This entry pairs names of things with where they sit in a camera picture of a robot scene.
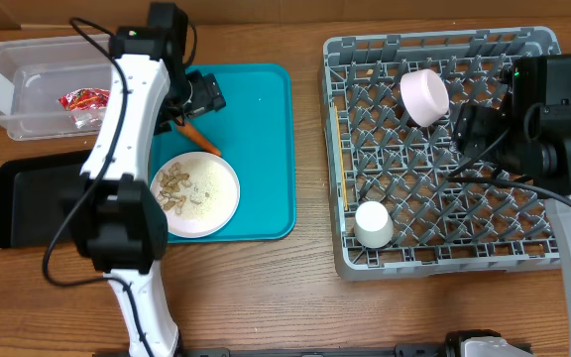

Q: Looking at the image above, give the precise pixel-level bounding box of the teal plastic tray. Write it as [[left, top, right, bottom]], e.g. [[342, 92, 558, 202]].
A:
[[147, 62, 297, 244]]

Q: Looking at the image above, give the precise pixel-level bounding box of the grey dishwasher rack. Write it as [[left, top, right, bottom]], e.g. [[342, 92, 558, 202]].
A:
[[319, 27, 560, 281]]

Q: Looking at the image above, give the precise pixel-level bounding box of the orange carrot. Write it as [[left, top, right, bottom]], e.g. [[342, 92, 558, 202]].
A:
[[175, 121, 222, 157]]

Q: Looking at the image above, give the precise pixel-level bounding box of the pink bowl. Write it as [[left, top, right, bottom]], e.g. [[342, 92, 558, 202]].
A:
[[400, 69, 449, 127]]

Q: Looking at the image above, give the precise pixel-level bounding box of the wooden chopstick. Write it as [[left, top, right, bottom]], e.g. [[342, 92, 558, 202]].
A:
[[332, 104, 349, 212]]

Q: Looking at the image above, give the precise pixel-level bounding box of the black tray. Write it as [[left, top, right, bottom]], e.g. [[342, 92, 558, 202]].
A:
[[0, 150, 90, 249]]

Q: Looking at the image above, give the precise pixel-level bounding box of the cream ceramic cup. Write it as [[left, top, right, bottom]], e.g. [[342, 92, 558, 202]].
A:
[[354, 201, 394, 249]]

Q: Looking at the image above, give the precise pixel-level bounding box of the peanut pile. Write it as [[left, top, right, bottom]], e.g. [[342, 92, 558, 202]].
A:
[[155, 163, 210, 216]]

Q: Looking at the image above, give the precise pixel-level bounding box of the red foil snack wrapper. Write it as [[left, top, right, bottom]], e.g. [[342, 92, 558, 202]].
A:
[[58, 88, 110, 111]]

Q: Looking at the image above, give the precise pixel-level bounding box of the pink plate with rice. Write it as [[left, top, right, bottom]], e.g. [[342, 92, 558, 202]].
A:
[[150, 152, 241, 239]]

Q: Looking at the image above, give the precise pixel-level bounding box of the clear plastic bin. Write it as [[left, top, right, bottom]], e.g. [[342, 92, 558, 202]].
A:
[[0, 36, 112, 141]]

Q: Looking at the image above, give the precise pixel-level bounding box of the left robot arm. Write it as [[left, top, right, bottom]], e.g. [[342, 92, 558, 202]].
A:
[[62, 2, 226, 356]]

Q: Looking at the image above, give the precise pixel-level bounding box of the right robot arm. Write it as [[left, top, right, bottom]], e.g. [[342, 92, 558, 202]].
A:
[[453, 55, 571, 355]]

